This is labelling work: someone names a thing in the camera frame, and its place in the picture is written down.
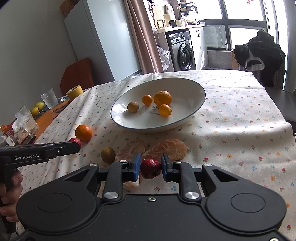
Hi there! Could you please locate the person's left hand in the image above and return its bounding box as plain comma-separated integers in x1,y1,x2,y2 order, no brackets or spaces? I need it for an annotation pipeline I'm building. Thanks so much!
1,169,23,223

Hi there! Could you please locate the orange wooden chair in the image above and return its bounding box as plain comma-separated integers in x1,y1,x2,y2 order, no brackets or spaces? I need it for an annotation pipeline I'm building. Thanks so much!
60,58,95,95

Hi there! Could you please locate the silver washing machine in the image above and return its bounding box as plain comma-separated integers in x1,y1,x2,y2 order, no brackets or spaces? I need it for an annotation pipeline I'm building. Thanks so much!
166,30,196,71

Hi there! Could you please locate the clear drinking glass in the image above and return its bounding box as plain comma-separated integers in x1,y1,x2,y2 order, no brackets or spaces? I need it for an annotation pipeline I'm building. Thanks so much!
15,105,39,134
41,89,59,109

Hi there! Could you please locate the small orange back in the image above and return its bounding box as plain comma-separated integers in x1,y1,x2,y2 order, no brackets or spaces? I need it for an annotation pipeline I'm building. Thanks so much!
142,94,153,106

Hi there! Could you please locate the yellow lemon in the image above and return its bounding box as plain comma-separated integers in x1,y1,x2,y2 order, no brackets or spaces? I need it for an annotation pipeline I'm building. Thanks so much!
30,107,40,118
35,101,45,110

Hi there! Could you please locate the white kitchen cabinet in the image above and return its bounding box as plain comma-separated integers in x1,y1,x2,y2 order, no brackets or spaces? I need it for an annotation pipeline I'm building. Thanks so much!
154,25,208,72

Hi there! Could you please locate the large orange in bowl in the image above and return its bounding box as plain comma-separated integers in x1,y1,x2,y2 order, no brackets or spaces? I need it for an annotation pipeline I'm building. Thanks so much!
154,90,172,106

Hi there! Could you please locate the small orange front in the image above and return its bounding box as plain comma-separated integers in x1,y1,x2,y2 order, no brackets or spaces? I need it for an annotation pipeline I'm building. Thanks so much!
158,104,171,118

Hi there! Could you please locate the large orange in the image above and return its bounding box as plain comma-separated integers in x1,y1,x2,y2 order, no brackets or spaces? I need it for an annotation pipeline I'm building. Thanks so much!
75,125,93,143
154,90,172,106

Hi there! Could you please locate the plastic bag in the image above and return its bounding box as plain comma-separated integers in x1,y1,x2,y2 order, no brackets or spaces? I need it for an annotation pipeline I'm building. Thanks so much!
157,45,170,70

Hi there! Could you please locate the snack packet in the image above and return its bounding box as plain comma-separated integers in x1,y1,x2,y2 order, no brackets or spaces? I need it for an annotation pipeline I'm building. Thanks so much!
1,125,36,146

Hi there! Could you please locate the black dish rack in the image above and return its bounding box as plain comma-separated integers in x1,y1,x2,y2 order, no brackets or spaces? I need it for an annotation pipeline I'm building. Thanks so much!
179,1,198,25

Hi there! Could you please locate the small orange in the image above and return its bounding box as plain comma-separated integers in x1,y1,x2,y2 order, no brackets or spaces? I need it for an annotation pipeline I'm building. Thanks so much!
142,94,153,106
158,104,171,118

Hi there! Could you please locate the black jacket on chair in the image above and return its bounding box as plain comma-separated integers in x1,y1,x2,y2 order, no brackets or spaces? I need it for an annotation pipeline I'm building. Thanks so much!
234,30,285,89

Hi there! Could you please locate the small red apple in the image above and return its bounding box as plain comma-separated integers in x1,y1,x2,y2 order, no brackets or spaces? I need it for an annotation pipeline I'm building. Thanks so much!
69,138,82,148
140,158,162,179

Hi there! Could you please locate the white oval bowl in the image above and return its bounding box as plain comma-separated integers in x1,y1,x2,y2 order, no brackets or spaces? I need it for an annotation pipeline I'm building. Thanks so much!
110,77,206,133

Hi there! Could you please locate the white refrigerator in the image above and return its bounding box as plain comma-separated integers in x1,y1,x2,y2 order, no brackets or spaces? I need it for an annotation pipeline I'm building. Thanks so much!
64,0,142,85

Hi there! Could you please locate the orange cat placemat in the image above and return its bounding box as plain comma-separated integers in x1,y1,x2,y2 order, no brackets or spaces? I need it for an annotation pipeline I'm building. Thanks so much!
35,99,70,140

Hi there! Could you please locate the cardboard box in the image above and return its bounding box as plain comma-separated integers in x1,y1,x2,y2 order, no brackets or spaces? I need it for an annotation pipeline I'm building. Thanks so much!
231,49,239,70

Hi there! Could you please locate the brown curtain left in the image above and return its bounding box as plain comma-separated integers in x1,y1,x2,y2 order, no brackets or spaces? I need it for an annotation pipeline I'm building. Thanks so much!
123,0,164,74

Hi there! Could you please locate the grey padded chair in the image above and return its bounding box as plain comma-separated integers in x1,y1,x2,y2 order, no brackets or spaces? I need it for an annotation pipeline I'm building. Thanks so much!
265,87,296,133

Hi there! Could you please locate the floral white tablecloth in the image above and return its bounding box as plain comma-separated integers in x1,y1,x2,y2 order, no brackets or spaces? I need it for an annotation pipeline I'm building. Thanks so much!
20,70,295,240

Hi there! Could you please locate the yellow tape roll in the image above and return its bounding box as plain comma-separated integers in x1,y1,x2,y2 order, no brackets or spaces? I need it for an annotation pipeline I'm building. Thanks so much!
66,85,84,101

